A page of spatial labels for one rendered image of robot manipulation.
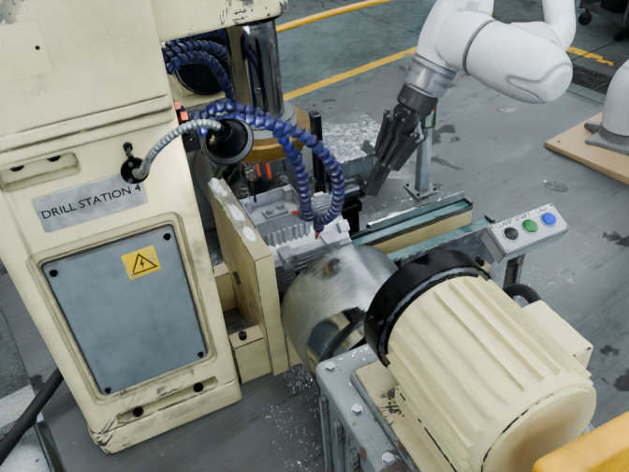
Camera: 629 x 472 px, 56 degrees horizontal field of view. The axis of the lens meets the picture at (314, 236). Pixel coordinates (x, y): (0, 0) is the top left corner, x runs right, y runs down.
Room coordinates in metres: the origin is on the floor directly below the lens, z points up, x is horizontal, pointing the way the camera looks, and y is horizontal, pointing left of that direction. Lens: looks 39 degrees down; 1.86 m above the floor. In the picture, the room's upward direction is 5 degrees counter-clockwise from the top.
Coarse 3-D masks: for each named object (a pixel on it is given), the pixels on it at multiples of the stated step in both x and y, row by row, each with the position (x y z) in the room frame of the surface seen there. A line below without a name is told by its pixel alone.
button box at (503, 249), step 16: (544, 208) 1.01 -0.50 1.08; (496, 224) 0.96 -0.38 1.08; (512, 224) 0.96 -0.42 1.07; (544, 224) 0.97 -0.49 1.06; (560, 224) 0.97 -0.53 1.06; (496, 240) 0.93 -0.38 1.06; (512, 240) 0.93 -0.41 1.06; (528, 240) 0.93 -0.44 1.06; (544, 240) 0.94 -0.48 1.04; (496, 256) 0.92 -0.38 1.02; (512, 256) 0.92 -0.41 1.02
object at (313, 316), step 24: (312, 264) 0.80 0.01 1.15; (336, 264) 0.78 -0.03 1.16; (360, 264) 0.78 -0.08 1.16; (384, 264) 0.79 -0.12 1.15; (288, 288) 0.78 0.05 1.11; (312, 288) 0.75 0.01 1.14; (336, 288) 0.73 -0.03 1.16; (360, 288) 0.72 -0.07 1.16; (288, 312) 0.75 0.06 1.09; (312, 312) 0.71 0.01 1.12; (336, 312) 0.68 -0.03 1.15; (360, 312) 0.67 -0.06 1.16; (288, 336) 0.74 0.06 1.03; (312, 336) 0.67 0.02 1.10; (336, 336) 0.64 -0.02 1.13; (360, 336) 0.63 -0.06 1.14; (312, 360) 0.65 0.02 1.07
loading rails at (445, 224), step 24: (408, 216) 1.21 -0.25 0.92; (432, 216) 1.21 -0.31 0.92; (456, 216) 1.23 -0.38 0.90; (360, 240) 1.14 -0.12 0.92; (384, 240) 1.15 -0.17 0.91; (408, 240) 1.17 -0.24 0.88; (432, 240) 1.12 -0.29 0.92; (456, 240) 1.10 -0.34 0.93; (480, 240) 1.13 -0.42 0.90; (480, 264) 1.11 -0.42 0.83
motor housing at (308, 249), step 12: (312, 204) 1.05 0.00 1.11; (324, 204) 1.04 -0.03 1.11; (312, 228) 1.00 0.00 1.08; (336, 228) 1.00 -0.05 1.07; (300, 240) 0.97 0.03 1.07; (312, 240) 0.97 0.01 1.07; (348, 240) 0.98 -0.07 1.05; (276, 252) 0.94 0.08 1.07; (300, 252) 0.94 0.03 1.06; (312, 252) 0.95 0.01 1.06; (324, 252) 0.96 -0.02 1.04; (276, 264) 0.92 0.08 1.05; (300, 264) 0.94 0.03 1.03; (276, 276) 0.91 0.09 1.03; (288, 276) 0.92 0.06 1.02
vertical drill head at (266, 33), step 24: (264, 24) 0.97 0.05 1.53; (240, 48) 0.97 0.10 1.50; (264, 48) 0.97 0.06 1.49; (240, 72) 0.97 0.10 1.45; (264, 72) 0.97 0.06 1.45; (240, 96) 0.98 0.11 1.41; (264, 96) 0.97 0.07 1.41; (288, 120) 0.98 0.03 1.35; (264, 144) 0.93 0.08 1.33; (240, 168) 1.02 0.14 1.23
